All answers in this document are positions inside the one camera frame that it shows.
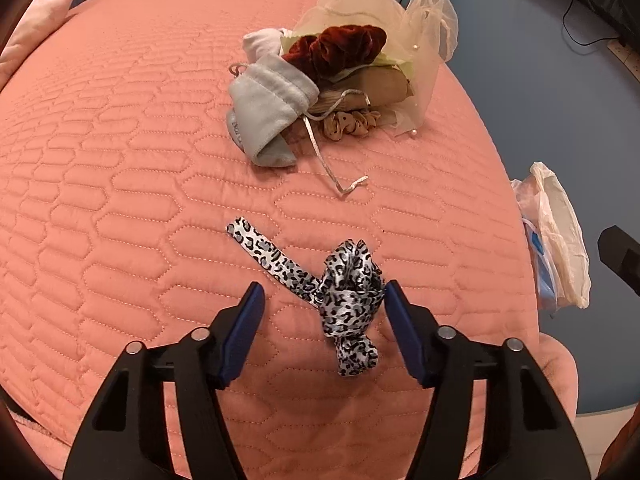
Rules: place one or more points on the leopard print satin scrunchie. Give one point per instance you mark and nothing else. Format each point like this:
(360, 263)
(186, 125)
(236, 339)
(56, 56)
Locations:
(347, 295)

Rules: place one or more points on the grey drawstring pouch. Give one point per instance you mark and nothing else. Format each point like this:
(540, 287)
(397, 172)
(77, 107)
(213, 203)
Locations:
(268, 96)

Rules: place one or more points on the dark red velvet scrunchie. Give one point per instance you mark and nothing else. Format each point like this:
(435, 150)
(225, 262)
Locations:
(336, 49)

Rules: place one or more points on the beige fabric pouch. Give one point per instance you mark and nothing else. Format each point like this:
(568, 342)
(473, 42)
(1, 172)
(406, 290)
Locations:
(374, 86)

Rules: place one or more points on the wall socket panel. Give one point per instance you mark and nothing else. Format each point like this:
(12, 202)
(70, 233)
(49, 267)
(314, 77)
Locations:
(627, 55)

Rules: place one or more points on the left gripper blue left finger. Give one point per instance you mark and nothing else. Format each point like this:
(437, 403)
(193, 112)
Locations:
(234, 330)

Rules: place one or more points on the pink quilted bed mattress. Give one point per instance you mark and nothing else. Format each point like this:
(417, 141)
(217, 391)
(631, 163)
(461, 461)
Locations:
(119, 178)

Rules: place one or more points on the pink pillow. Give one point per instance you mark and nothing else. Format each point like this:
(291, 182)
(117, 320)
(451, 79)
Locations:
(41, 19)

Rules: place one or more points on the white sock under tulle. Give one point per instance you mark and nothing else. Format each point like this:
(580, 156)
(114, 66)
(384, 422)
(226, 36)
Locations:
(263, 47)

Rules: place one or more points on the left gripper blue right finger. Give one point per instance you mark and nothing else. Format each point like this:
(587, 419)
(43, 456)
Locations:
(413, 327)

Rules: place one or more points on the cream tulle bow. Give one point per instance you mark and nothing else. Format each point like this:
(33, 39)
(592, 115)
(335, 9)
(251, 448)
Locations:
(420, 37)

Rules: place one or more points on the beige scrunchie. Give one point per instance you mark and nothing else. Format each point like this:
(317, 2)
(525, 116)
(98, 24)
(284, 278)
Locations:
(356, 123)

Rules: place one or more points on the white lined trash bin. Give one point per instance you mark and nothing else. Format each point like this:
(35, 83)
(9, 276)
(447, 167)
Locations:
(554, 236)

